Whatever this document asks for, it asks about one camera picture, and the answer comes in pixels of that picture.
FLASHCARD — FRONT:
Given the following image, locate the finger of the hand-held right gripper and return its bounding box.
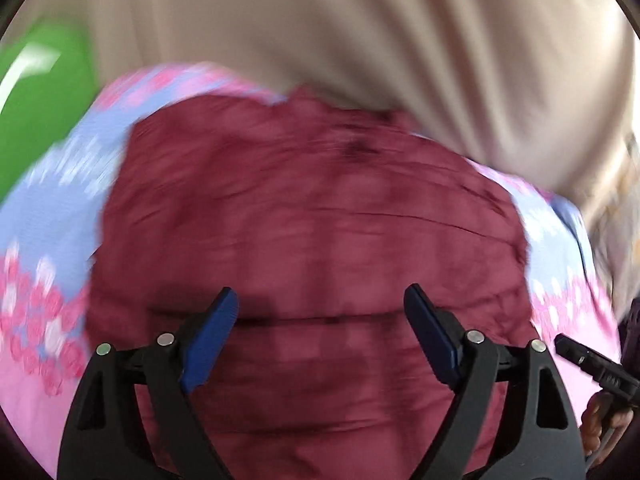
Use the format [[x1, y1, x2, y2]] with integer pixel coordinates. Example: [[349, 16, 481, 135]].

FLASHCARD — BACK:
[[554, 334, 640, 403]]

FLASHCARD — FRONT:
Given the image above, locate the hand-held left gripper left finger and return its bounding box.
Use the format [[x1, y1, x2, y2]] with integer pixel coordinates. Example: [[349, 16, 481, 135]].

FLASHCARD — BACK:
[[57, 287, 240, 480]]

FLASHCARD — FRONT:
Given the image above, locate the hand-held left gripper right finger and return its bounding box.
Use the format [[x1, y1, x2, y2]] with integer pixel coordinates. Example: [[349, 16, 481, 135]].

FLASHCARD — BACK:
[[403, 283, 587, 480]]

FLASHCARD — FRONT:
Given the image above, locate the maroon garment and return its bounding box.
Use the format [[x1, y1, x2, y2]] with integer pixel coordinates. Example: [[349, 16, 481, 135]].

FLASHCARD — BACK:
[[86, 85, 538, 480]]

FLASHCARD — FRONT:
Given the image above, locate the person's right hand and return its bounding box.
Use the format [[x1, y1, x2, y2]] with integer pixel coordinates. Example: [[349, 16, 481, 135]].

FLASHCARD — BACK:
[[580, 389, 633, 456]]

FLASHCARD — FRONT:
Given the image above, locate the cream patterned cloth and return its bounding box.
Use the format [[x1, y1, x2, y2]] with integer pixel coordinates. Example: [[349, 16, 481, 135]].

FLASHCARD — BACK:
[[585, 132, 640, 318]]

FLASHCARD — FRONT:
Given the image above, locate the pink blue floral bedsheet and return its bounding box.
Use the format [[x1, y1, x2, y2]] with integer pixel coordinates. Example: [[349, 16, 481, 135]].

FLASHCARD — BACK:
[[0, 61, 623, 478]]

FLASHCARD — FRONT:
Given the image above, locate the green pillow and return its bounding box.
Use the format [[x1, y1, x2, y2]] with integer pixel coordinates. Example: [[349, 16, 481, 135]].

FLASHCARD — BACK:
[[0, 20, 98, 201]]

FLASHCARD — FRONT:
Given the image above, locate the beige curtain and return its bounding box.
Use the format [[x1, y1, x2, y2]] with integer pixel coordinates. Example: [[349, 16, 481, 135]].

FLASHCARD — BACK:
[[15, 0, 638, 221]]

